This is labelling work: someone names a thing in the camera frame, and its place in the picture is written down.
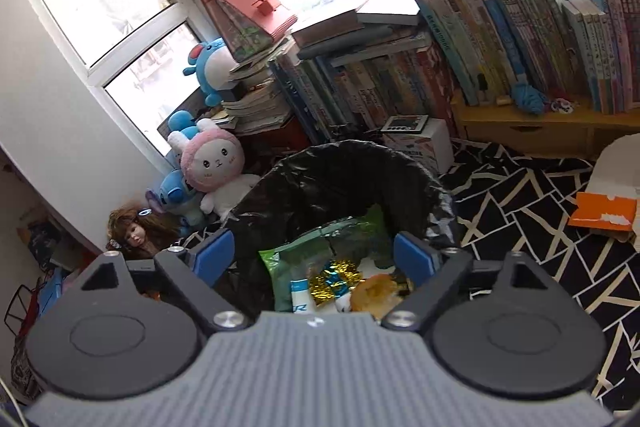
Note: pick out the stack of flat books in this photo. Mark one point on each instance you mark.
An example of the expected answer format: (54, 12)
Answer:
(252, 96)

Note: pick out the leaning dark green book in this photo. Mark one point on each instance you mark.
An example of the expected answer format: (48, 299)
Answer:
(443, 38)

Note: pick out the gold blue foil wrapper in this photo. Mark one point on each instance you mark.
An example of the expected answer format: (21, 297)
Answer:
(334, 280)

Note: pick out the pink bunny plush toy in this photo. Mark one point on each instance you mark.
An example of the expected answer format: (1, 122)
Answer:
(212, 161)

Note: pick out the red triangular box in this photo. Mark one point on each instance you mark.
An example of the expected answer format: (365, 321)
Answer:
(249, 27)

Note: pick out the black lined trash bin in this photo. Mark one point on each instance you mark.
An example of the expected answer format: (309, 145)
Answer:
(325, 183)

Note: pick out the yellow wooden book stand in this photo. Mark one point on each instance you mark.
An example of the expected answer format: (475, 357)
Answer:
(583, 133)

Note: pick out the brown haired doll head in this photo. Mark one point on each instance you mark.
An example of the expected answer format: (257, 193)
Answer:
(139, 232)

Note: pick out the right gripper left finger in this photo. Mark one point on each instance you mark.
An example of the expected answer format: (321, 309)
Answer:
(193, 273)

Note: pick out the blue Stitch plush toy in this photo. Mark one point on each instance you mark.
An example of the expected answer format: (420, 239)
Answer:
(176, 196)

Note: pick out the orange white open envelope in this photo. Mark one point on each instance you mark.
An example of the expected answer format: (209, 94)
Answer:
(610, 203)

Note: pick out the black white patterned cloth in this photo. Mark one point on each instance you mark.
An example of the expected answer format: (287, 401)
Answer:
(507, 201)

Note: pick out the white blue delivery bag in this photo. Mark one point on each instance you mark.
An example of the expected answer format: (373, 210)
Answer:
(302, 301)

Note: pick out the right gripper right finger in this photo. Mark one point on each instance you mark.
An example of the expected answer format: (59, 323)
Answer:
(436, 276)

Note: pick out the blue white plush toy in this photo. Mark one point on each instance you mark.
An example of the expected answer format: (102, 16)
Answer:
(211, 63)

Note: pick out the green plastic snack bag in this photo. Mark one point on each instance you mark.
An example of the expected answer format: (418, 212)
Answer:
(362, 240)

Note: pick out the white cardboard box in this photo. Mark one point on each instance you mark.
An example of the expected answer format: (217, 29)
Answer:
(423, 138)

